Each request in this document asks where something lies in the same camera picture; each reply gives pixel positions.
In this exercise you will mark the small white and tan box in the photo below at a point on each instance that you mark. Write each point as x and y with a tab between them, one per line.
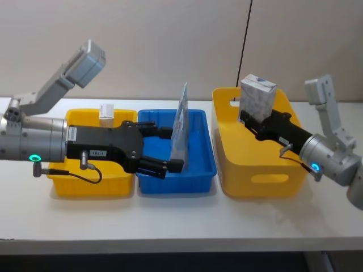
106	113

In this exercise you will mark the clear printed packet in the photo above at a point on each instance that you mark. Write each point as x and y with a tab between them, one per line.
180	136

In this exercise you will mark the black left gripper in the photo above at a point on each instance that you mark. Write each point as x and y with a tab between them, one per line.
107	144

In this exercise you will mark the shallow yellow plastic bin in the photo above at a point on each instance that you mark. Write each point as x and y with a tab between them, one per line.
90	185

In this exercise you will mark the blue plastic bin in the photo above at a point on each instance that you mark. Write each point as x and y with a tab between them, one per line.
198	158

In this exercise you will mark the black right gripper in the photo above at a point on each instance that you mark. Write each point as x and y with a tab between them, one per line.
283	131

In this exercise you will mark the white printed carton box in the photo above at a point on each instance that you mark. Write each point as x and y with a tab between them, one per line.
256	99

